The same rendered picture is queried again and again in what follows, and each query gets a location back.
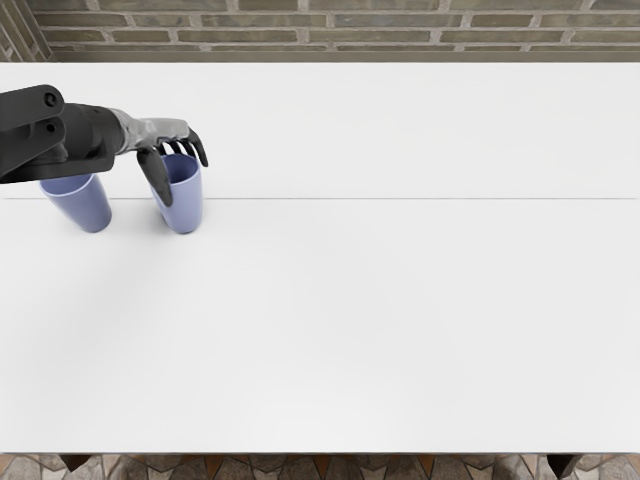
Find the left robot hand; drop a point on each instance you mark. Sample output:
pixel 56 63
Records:
pixel 156 129

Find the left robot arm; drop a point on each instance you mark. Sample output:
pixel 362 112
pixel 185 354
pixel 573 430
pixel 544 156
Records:
pixel 60 135

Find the lavender blue plastic cup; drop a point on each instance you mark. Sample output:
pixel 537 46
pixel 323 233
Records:
pixel 186 200
pixel 82 202

